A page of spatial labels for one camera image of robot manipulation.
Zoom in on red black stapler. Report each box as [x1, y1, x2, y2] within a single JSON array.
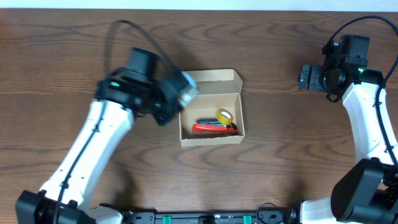
[[196, 119, 223, 126]]

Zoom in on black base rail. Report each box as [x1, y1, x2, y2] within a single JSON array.
[[123, 202, 300, 224]]

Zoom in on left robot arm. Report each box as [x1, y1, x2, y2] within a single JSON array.
[[16, 48, 198, 223]]

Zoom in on red utility knife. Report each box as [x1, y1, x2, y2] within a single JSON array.
[[192, 123, 238, 134]]

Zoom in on cardboard box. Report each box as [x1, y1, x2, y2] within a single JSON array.
[[178, 68, 245, 147]]

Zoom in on yellow tape roll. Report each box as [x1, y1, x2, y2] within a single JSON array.
[[216, 109, 234, 125]]

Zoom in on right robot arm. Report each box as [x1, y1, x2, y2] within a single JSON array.
[[298, 35, 397, 223]]

